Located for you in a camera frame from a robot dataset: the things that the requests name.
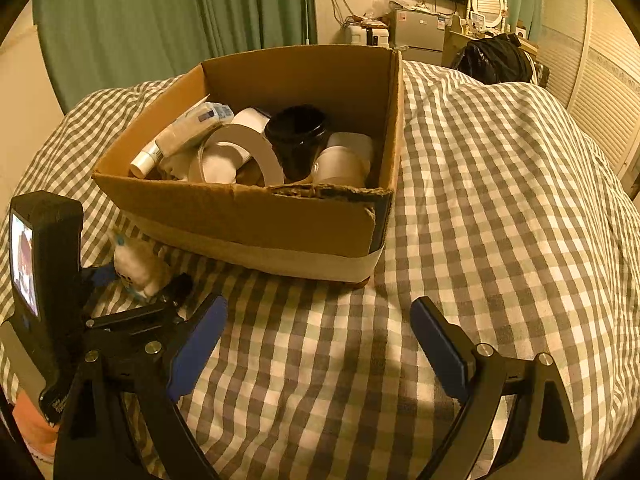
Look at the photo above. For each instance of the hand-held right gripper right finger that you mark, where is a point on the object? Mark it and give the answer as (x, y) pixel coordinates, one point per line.
(440, 350)

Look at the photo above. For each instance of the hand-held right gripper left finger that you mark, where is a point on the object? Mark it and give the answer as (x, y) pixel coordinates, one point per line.
(200, 345)

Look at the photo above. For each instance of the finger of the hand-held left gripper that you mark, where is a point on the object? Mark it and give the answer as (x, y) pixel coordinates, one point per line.
(102, 276)
(172, 294)

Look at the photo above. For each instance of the brown cardboard box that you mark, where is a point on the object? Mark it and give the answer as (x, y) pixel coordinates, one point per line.
(250, 220)

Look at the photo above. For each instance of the white cream tube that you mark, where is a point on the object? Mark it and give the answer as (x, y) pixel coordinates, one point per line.
(175, 135)

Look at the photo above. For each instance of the packing tape roll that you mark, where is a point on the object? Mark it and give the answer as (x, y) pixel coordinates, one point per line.
(265, 152)

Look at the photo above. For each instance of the blue white packet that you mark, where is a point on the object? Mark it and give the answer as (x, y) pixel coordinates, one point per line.
(217, 112)

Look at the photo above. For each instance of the black jar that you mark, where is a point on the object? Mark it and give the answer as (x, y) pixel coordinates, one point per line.
(295, 150)

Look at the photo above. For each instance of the white paper roll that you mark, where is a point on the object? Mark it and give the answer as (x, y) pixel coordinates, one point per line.
(250, 118)

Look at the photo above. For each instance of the person's left forearm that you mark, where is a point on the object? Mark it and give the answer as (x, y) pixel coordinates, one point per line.
(32, 425)

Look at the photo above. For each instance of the green white checked blanket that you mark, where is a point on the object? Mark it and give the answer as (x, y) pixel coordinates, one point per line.
(500, 210)

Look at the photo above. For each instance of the black jacket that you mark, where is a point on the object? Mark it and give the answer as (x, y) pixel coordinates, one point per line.
(492, 60)

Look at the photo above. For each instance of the white pole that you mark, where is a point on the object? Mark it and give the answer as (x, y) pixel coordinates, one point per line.
(306, 22)

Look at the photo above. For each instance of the wooden dressing table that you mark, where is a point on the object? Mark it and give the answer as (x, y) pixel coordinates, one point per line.
(457, 35)

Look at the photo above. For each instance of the grey small fridge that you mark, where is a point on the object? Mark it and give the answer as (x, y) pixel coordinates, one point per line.
(417, 32)

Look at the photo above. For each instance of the white louvred wardrobe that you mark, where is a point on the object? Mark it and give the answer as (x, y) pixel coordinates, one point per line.
(595, 70)

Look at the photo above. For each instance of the white suitcase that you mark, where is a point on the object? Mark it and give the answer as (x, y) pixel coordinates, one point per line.
(365, 36)

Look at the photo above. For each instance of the white oval mirror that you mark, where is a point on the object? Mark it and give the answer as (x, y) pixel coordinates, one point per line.
(487, 2)

